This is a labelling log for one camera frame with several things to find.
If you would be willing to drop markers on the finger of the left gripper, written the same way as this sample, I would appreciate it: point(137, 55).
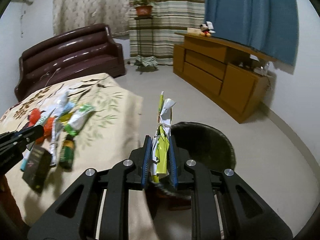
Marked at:
point(30, 134)

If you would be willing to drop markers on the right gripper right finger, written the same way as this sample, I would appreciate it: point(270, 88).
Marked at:
point(223, 205)

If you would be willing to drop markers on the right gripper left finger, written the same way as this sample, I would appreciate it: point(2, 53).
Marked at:
point(96, 197)

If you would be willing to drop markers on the green white snack wrapper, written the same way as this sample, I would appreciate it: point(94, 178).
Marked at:
point(160, 141)

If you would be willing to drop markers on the black small box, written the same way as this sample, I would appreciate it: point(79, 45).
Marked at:
point(37, 168)

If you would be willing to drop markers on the light blue sachet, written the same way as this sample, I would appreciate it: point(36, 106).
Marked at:
point(61, 107)

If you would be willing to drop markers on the black trash bin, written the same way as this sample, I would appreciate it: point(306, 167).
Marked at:
point(205, 144)

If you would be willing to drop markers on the orange red wrapper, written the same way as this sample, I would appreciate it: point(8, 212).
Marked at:
point(43, 118)

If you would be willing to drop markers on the green glass bottle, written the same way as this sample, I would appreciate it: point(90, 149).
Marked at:
point(67, 153)

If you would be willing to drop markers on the floral beige tablecloth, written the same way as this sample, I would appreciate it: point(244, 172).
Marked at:
point(108, 137)

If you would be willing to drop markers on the green white snack bag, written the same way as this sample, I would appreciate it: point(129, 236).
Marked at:
point(78, 119)

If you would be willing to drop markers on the dark brown leather sofa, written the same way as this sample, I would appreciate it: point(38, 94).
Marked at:
point(80, 52)

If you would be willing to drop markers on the wooden tv cabinet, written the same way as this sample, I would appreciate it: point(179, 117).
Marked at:
point(220, 69)

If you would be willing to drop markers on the black metal plant stand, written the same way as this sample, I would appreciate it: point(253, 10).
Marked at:
point(145, 40)

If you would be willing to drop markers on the striped cloth on stand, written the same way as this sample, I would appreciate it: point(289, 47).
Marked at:
point(143, 61)

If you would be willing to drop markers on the white router on cabinet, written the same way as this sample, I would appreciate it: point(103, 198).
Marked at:
point(261, 68)

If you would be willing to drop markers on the beige patterned curtain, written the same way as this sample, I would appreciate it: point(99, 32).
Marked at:
point(73, 14)

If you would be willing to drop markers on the beige tissue box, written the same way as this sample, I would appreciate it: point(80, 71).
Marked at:
point(194, 31)

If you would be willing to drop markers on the mickey mouse plush toy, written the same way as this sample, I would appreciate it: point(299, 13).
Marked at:
point(205, 31)

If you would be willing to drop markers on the white card behind plush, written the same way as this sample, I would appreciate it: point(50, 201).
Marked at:
point(210, 27)

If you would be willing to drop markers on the potted plant terracotta pot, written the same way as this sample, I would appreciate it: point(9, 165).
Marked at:
point(143, 8)

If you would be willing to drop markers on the striped curtain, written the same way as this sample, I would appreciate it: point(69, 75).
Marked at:
point(169, 18)

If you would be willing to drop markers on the blue hanging cloth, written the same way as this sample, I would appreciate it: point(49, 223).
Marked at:
point(269, 26)

